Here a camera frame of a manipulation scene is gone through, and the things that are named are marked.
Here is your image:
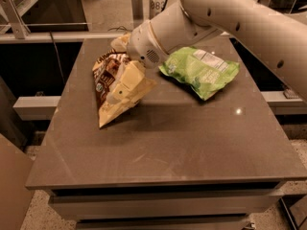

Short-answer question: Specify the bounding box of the left metal rail bracket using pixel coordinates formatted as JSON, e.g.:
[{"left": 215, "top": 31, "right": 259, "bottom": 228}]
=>
[{"left": 0, "top": 0, "right": 29, "bottom": 39}]

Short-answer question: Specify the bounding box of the green chip bag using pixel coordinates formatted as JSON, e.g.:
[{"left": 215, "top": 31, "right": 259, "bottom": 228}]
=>
[{"left": 159, "top": 47, "right": 240, "bottom": 101}]

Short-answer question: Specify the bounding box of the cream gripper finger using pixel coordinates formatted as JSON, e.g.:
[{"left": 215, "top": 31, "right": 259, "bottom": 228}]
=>
[{"left": 106, "top": 92, "right": 122, "bottom": 104}]

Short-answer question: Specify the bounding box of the black cable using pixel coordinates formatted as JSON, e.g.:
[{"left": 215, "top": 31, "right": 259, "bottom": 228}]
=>
[{"left": 48, "top": 32, "right": 66, "bottom": 84}]

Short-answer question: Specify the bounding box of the grey side beam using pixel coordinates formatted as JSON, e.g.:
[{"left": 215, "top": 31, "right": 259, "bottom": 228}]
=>
[{"left": 13, "top": 96, "right": 60, "bottom": 121}]

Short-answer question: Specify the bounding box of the brown and cream chip bag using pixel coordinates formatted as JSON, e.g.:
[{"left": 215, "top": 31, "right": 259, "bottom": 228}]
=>
[{"left": 92, "top": 34, "right": 156, "bottom": 127}]

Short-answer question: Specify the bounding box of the middle metal rail bracket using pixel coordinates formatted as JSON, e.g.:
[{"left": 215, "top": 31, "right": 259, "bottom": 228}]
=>
[{"left": 131, "top": 0, "right": 144, "bottom": 27}]

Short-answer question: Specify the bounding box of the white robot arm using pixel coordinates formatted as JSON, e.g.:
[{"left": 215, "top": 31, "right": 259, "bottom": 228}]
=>
[{"left": 111, "top": 0, "right": 307, "bottom": 101}]

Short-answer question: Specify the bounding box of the horizontal metal rail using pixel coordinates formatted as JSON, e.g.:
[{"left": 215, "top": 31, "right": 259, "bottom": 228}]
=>
[{"left": 0, "top": 32, "right": 125, "bottom": 44}]

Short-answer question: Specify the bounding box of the brown panel at left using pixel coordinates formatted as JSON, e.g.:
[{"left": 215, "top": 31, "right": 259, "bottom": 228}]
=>
[{"left": 0, "top": 135, "right": 33, "bottom": 230}]

